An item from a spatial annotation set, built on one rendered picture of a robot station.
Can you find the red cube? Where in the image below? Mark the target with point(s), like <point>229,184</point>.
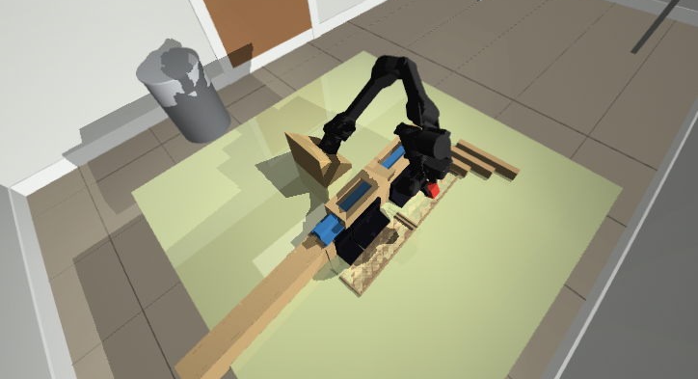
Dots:
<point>433,189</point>

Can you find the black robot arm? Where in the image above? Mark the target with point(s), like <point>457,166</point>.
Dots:
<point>432,140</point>

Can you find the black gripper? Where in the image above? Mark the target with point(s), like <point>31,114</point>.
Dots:
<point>410,186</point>

